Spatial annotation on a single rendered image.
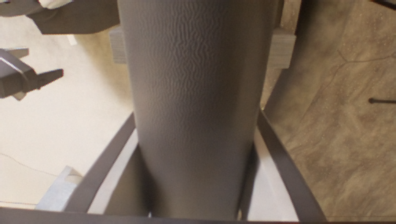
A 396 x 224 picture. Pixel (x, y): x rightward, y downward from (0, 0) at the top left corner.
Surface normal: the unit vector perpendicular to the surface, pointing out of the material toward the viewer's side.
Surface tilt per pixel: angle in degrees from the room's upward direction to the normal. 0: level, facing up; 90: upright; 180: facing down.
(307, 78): 13
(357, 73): 0
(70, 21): 0
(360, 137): 0
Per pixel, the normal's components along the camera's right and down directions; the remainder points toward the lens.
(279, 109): -0.61, 0.21
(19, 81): 0.86, 0.51
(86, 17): -0.03, 0.52
